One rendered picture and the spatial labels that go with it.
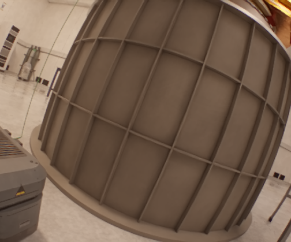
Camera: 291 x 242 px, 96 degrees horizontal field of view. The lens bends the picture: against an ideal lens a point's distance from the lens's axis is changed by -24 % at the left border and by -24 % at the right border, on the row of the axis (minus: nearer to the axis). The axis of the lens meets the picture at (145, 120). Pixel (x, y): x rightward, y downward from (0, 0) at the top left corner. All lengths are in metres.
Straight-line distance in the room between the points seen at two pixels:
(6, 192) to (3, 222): 0.10
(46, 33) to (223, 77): 8.85
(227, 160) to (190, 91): 0.36
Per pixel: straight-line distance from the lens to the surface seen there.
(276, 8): 1.74
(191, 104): 0.74
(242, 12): 0.97
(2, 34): 8.01
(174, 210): 0.84
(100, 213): 0.79
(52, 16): 9.66
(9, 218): 0.48
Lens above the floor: 0.48
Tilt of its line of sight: 2 degrees down
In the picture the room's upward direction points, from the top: 22 degrees clockwise
